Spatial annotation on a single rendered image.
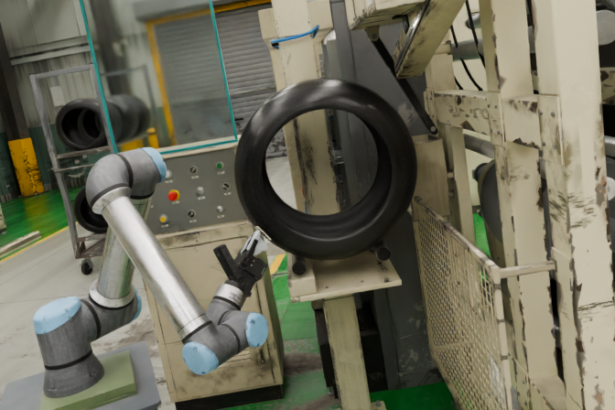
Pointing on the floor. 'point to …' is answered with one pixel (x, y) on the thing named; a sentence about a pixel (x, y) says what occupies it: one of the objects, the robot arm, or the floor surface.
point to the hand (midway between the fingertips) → (255, 231)
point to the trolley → (92, 141)
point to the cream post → (316, 163)
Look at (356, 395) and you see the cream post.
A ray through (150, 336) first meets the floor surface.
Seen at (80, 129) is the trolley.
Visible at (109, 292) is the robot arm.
